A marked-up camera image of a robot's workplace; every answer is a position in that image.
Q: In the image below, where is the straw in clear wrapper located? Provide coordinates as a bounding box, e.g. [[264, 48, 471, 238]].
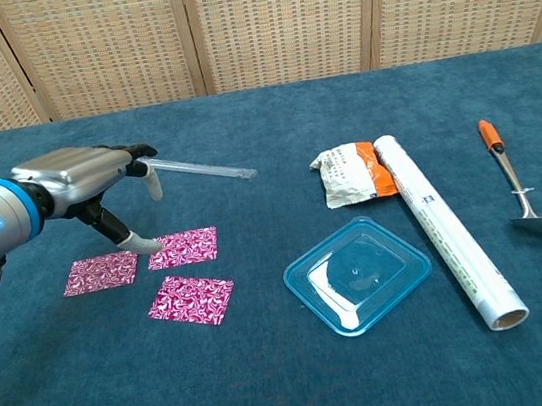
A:
[[135, 140, 260, 197]]

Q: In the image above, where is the crumpled white orange packet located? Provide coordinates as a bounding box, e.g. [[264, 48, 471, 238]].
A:
[[307, 137, 401, 213]]

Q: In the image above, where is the blue carpet table cover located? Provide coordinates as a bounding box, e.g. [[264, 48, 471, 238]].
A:
[[0, 42, 542, 406]]

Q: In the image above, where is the pink patterned paper square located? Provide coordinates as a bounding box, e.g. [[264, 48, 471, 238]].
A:
[[143, 267, 241, 336], [142, 225, 223, 273], [58, 248, 143, 299]]

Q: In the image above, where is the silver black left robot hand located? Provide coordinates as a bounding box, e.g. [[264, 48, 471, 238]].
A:
[[6, 134, 173, 272]]

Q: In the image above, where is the white cling film roll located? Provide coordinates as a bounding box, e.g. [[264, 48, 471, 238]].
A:
[[372, 118, 533, 346]]

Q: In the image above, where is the blue clear plastic lid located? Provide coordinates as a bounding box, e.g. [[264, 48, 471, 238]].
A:
[[276, 207, 442, 346]]

